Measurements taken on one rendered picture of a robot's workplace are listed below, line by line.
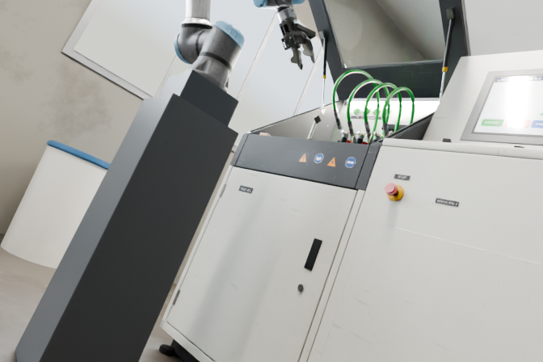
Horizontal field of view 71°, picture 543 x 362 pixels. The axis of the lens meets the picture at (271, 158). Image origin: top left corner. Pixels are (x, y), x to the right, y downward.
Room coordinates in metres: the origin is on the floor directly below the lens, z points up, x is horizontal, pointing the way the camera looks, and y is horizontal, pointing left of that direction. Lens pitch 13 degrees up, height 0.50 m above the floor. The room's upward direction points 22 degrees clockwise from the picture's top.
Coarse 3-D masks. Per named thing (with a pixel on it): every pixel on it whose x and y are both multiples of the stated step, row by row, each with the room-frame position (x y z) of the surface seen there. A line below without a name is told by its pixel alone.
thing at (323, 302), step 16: (352, 208) 1.18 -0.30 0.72; (352, 224) 1.16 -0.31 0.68; (192, 256) 1.66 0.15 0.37; (336, 256) 1.17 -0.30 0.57; (336, 272) 1.16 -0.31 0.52; (176, 288) 1.67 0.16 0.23; (320, 304) 1.17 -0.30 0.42; (320, 320) 1.16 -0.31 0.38; (176, 336) 1.58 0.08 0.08; (176, 352) 1.66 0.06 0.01; (192, 352) 1.49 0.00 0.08; (304, 352) 1.17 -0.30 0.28
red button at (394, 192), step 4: (388, 184) 1.07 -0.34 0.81; (392, 184) 1.06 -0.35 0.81; (388, 188) 1.06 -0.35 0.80; (392, 188) 1.05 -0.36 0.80; (396, 188) 1.05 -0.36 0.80; (400, 188) 1.08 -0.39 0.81; (388, 192) 1.06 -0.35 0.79; (392, 192) 1.06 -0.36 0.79; (396, 192) 1.06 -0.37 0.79; (400, 192) 1.07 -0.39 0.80; (388, 196) 1.10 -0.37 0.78; (392, 196) 1.09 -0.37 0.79; (396, 196) 1.08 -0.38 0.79; (400, 196) 1.07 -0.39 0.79; (392, 200) 1.09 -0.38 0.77; (396, 200) 1.08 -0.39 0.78
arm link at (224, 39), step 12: (216, 24) 1.12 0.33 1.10; (228, 24) 1.11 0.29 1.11; (204, 36) 1.14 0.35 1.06; (216, 36) 1.11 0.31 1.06; (228, 36) 1.11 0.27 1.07; (240, 36) 1.13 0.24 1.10; (204, 48) 1.12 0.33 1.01; (216, 48) 1.11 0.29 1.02; (228, 48) 1.11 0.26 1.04; (240, 48) 1.15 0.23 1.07; (228, 60) 1.12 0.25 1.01
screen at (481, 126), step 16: (496, 80) 1.24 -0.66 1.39; (512, 80) 1.20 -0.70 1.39; (528, 80) 1.17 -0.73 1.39; (480, 96) 1.26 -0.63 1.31; (496, 96) 1.21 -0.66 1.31; (512, 96) 1.18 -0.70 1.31; (528, 96) 1.14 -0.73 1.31; (480, 112) 1.23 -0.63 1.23; (496, 112) 1.19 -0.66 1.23; (512, 112) 1.15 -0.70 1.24; (528, 112) 1.12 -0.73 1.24; (464, 128) 1.24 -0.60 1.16; (480, 128) 1.20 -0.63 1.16; (496, 128) 1.16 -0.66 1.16; (512, 128) 1.13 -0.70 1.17; (528, 128) 1.09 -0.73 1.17; (528, 144) 1.08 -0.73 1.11
